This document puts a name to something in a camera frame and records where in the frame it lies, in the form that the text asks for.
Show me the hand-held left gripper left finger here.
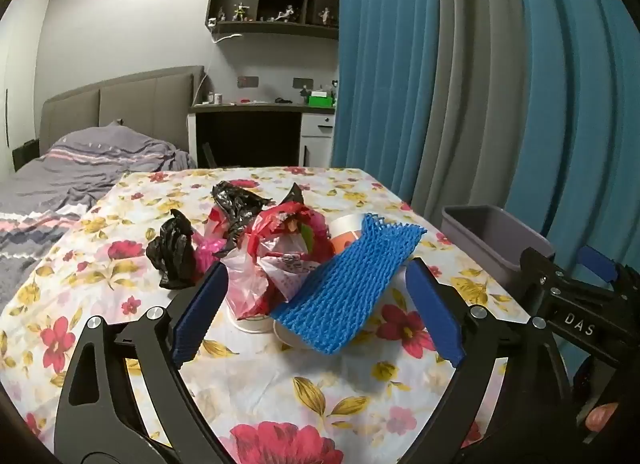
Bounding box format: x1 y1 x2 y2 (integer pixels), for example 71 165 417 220
54 260 230 464

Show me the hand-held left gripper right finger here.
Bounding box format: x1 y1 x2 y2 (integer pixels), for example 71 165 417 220
406 259 573 464

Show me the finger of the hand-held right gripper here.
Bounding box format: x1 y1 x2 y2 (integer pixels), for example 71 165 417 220
575 245 621 287
519 246 623 307

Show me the grey plastic bin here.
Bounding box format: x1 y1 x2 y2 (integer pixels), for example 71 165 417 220
441 205 556 295

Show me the small black plastic bag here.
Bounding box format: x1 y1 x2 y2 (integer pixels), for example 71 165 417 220
146 209 201 291

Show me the pink plastic bag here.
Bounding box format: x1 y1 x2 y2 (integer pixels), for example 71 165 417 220
192 206 236 275

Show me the blue foam net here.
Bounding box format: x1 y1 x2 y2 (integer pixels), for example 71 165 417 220
270 213 427 356

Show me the red plastic bag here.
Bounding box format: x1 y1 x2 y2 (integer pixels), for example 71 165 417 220
222 201 333 319

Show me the long black plastic bag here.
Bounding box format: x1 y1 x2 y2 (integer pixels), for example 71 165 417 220
211 181 306 252

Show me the person's right hand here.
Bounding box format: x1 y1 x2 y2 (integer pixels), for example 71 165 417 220
585 400 622 433

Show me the floral tablecloth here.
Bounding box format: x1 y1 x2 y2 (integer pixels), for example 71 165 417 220
0 166 531 464

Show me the blue curtain panel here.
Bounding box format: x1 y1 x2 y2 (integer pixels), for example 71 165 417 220
505 0 640 395
331 0 453 217

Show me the zigzag striped blanket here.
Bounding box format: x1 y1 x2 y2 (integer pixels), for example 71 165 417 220
0 204 96 312

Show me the grey striped duvet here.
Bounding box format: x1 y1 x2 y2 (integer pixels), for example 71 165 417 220
0 124 198 225

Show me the grey curtain panel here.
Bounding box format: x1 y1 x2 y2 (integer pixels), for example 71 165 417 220
410 0 533 229

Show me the dark wooden desk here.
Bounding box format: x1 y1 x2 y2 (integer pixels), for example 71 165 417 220
187 101 336 169

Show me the white drawer cabinet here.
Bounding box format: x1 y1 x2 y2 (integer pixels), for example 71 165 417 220
300 114 336 167

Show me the grey padded headboard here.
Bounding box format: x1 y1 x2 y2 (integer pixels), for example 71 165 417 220
39 65 206 155

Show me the row of figurines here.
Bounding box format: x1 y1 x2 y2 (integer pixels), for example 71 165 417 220
215 0 336 24

